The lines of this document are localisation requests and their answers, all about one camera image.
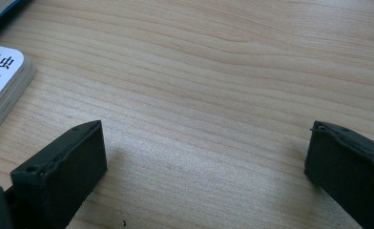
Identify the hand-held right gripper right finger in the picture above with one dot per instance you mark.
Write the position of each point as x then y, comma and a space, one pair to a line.
350, 175

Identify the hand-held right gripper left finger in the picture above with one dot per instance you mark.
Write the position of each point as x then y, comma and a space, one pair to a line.
61, 178

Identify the white caterpillar board book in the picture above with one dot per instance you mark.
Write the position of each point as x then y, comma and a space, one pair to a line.
0, 79

